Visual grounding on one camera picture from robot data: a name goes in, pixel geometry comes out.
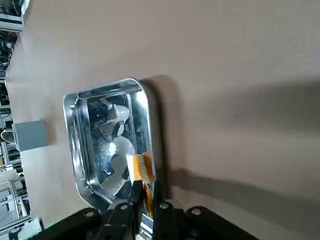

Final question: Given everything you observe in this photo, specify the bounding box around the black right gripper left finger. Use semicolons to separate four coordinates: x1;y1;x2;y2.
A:
32;179;143;240

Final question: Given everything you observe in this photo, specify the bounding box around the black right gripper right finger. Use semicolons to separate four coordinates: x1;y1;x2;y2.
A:
151;179;261;240

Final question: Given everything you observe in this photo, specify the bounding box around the aluminium frame shelving rack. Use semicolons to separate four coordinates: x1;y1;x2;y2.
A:
0;0;34;227

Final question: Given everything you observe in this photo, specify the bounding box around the orange handled brush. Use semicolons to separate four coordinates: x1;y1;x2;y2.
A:
131;153;156;218

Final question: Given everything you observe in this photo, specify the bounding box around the grey block with round hole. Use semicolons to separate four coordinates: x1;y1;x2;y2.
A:
12;120;49;152

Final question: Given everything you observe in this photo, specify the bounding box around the shiny metal tray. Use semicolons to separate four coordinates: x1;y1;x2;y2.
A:
62;77;157;209

